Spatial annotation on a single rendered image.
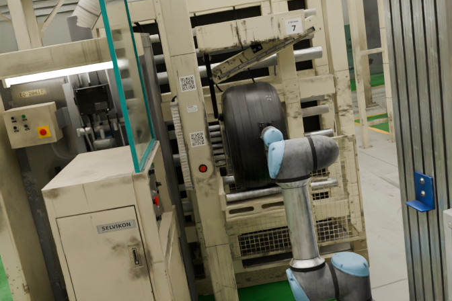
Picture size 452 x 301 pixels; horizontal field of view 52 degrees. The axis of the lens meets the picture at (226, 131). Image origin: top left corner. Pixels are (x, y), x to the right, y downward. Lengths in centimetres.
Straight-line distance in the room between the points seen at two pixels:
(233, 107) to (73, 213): 90
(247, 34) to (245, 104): 50
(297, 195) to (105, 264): 83
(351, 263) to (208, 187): 108
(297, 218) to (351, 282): 27
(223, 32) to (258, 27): 19
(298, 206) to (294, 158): 16
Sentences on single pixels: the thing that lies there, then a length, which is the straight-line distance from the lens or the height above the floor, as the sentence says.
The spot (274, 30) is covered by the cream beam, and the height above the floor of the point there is 169.
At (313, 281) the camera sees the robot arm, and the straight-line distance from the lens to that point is 159.
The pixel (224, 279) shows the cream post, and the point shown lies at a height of 41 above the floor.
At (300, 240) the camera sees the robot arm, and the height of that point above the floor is 105.
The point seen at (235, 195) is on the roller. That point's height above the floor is 91.
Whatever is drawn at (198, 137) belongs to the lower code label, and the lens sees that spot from 241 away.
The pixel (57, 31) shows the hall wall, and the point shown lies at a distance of 1143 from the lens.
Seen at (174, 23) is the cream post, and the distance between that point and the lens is 236.
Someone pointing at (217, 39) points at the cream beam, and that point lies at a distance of 261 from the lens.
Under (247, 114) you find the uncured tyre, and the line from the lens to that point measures 225.
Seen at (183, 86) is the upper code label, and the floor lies 150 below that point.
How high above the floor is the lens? 173
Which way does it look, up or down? 12 degrees down
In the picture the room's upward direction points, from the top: 9 degrees counter-clockwise
